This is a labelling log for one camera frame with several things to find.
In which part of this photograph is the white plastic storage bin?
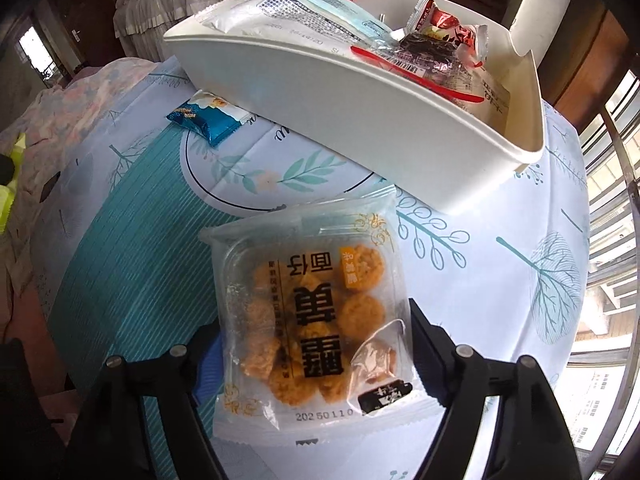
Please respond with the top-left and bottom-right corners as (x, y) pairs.
(164, 0), (545, 216)

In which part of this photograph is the pastel patterned blanket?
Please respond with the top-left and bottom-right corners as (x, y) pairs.
(0, 57), (166, 321)

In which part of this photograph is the white ruffled bed skirt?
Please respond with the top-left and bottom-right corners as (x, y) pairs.
(112, 0), (226, 63)

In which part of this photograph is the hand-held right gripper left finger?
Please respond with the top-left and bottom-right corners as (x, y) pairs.
(65, 322), (226, 480)

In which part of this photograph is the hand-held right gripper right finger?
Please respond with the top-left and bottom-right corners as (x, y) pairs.
(407, 297), (583, 480)

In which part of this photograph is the clear sponge cake packet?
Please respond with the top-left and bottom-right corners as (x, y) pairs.
(195, 0), (396, 43)

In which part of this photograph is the clear fried cookie packet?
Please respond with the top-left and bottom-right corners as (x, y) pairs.
(199, 185), (451, 448)

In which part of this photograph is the small white and red packet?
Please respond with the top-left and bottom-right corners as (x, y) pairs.
(402, 0), (491, 68)

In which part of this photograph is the yellow-green item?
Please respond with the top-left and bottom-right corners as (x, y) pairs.
(0, 132), (27, 233)

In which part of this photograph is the metal window grille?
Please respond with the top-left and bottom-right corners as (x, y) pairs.
(575, 70), (640, 466)

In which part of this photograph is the dark wooden door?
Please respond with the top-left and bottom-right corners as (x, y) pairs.
(30, 0), (123, 86)

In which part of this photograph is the dark printed snack packet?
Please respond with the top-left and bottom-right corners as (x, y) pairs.
(390, 32), (476, 81)

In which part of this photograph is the blue packet with white flower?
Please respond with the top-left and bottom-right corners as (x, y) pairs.
(166, 90), (253, 148)

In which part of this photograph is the white packet with red stripe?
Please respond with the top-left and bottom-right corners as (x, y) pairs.
(350, 42), (511, 116)

